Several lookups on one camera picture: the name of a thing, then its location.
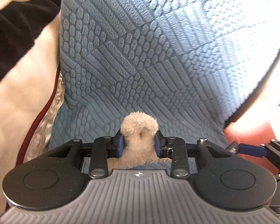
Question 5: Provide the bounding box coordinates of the red white black blanket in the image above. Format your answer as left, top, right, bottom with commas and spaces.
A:
0, 0, 61, 216

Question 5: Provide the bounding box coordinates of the lace bed sheet trim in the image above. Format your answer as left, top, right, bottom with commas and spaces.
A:
23, 72, 65, 163

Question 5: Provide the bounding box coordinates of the blue textured seat cushion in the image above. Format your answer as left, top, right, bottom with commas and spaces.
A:
49, 0, 280, 149

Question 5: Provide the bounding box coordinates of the pink cardboard box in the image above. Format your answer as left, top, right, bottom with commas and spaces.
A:
224, 122, 278, 175

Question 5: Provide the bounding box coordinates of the fluffy white hair clip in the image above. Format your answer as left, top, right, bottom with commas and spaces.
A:
107, 112, 171, 171

